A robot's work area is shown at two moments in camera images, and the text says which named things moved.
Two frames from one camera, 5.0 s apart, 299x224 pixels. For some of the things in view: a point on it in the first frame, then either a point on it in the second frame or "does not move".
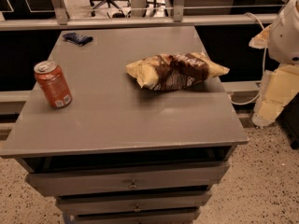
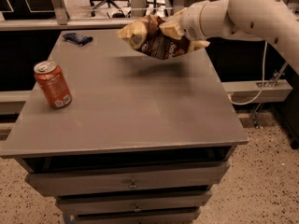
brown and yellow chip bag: x=174 y=70 → x=158 y=37
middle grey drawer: x=174 y=201 does not move
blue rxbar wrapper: x=78 y=39 does not move
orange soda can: x=54 y=83 does not move
